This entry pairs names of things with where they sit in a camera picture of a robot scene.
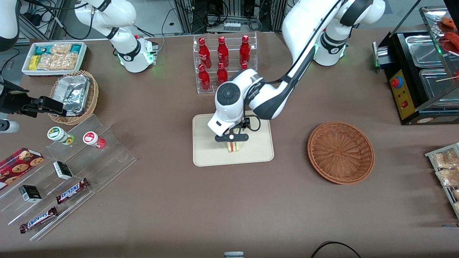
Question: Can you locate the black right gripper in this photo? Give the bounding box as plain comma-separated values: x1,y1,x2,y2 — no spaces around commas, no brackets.
0,81,67,118

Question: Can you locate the beige plastic tray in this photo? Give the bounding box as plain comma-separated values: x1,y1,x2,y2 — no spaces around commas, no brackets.
192,113,275,167

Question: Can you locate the light wicker basket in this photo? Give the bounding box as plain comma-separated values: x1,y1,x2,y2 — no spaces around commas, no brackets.
48,70,99,125

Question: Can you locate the brown wicker basket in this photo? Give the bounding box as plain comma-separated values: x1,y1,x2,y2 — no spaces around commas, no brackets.
307,121,375,185

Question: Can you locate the tray of packaged snacks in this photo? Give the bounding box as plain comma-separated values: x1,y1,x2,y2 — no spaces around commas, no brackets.
425,143,459,219

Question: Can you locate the aluminium foil container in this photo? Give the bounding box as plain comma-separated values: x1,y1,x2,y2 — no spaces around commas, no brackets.
54,75,91,116

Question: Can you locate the green yoghurt cup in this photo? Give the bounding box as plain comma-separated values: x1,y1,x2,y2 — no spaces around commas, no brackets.
47,126,75,145

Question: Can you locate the large clear cracker bag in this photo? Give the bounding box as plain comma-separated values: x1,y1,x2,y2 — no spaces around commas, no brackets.
37,53,79,71

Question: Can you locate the white rectangular snack bin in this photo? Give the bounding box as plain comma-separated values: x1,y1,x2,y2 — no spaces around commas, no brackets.
22,41,87,77

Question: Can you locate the red yoghurt cup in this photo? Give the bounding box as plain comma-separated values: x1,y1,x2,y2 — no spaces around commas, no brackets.
83,131,106,149

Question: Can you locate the small clear cracker bag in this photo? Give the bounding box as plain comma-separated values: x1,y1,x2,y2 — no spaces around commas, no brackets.
50,44,72,55

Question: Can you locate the small black box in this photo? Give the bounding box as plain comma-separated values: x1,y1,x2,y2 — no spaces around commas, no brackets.
53,161,74,180
19,185,42,203

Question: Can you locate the clear acrylic bottle rack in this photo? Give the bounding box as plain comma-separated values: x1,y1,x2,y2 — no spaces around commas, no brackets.
193,32,258,94

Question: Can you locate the red cookie box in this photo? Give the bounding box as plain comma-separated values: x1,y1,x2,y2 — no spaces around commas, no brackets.
0,147,45,191

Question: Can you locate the clear acrylic stepped display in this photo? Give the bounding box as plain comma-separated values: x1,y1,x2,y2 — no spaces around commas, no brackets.
0,114,137,241

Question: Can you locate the Snickers chocolate bar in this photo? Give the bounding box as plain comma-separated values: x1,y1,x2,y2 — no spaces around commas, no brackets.
20,206,58,234
56,178,90,205

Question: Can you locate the black food warmer machine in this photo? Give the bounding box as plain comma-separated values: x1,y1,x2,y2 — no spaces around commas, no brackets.
372,5,459,126

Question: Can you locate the stainless steel pan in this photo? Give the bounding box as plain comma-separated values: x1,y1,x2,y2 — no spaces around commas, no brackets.
418,68,459,100
405,33,445,68

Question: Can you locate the red sausage snack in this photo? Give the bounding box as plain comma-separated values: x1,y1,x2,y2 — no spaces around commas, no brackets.
440,16,459,31
443,32,459,55

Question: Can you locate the aluminium frame rack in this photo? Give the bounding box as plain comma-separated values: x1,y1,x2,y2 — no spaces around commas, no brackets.
174,0,287,35

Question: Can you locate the black looped cable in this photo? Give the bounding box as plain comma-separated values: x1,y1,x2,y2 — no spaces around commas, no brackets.
310,241,363,258

